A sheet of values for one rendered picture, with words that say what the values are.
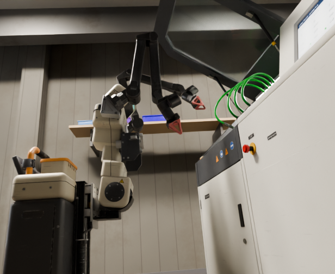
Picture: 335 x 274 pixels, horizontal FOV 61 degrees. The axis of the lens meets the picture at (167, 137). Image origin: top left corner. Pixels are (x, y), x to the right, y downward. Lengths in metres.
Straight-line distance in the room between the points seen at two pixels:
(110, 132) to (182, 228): 2.34
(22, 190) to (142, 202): 2.46
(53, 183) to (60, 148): 2.71
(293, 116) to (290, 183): 0.22
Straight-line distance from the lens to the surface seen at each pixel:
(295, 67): 1.03
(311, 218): 0.97
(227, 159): 1.47
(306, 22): 1.55
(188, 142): 4.00
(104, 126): 1.67
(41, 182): 1.46
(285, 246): 1.11
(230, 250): 1.54
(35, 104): 4.29
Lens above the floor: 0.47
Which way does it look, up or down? 20 degrees up
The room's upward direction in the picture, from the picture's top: 4 degrees counter-clockwise
